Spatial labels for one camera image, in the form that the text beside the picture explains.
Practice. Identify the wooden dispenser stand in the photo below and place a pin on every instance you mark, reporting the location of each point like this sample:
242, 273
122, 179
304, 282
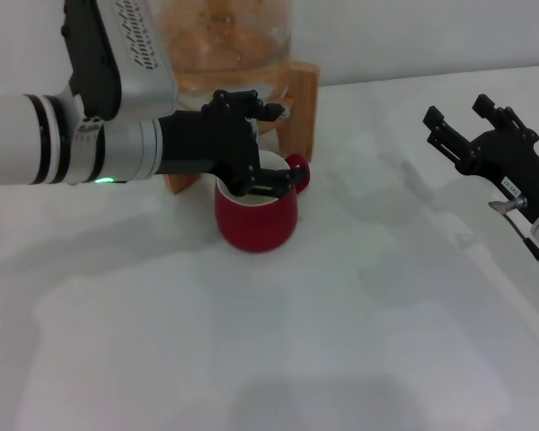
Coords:
303, 112

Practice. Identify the chrome dispenser faucet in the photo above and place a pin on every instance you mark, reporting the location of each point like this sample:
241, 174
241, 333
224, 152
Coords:
286, 113

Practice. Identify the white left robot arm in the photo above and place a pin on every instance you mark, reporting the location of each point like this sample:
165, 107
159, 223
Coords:
9, 139

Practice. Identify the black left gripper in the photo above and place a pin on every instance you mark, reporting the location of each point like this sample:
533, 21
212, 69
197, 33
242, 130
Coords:
206, 143

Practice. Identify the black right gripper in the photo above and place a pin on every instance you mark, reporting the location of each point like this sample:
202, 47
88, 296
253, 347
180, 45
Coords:
512, 161

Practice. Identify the red ceramic cup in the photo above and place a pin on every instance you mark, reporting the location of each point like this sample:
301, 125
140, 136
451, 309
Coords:
256, 226

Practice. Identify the glass beverage dispenser jar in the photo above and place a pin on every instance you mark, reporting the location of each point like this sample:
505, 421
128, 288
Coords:
233, 36

